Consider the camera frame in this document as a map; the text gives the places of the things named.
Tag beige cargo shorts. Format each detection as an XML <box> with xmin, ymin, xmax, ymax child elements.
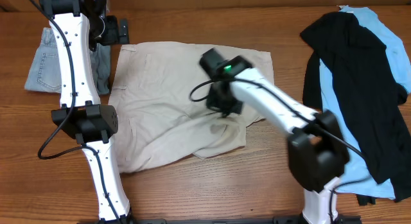
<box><xmin>109</xmin><ymin>42</ymin><xmax>261</xmax><ymax>173</ymax></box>

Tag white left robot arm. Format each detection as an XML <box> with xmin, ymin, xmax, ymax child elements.
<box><xmin>36</xmin><ymin>0</ymin><xmax>135</xmax><ymax>223</ymax></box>

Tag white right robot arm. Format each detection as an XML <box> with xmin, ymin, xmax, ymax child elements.
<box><xmin>199</xmin><ymin>48</ymin><xmax>349</xmax><ymax>223</ymax></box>

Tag folded light blue jeans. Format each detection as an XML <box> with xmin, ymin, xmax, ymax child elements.
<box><xmin>24</xmin><ymin>28</ymin><xmax>111</xmax><ymax>95</ymax></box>

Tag black shirt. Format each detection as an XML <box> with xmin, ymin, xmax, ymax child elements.
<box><xmin>301</xmin><ymin>12</ymin><xmax>410</xmax><ymax>202</ymax></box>

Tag light blue t-shirt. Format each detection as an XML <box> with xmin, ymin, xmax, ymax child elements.
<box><xmin>314</xmin><ymin>5</ymin><xmax>410</xmax><ymax>202</ymax></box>

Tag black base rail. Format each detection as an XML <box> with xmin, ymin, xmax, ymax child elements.
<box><xmin>77</xmin><ymin>214</ymin><xmax>362</xmax><ymax>224</ymax></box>

